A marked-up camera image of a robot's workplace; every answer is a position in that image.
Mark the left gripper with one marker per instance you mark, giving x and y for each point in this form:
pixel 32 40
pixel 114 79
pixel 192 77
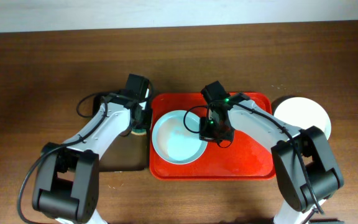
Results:
pixel 142 121

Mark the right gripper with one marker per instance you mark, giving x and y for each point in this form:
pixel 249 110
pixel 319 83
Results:
pixel 215 134

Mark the green and yellow sponge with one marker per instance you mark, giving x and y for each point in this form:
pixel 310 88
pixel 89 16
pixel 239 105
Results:
pixel 139 132

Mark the light blue plate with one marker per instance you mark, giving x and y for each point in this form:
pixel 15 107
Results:
pixel 175 138

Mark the white plate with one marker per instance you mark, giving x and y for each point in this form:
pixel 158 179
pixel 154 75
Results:
pixel 302 112

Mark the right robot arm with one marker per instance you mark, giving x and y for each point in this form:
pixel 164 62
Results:
pixel 306 169

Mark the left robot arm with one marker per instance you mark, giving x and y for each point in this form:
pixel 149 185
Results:
pixel 67 182

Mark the black rectangular water tray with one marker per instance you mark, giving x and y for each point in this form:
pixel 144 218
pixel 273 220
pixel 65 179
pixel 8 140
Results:
pixel 118 149

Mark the red plastic tray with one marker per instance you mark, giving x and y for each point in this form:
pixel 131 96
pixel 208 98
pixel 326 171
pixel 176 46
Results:
pixel 245 159

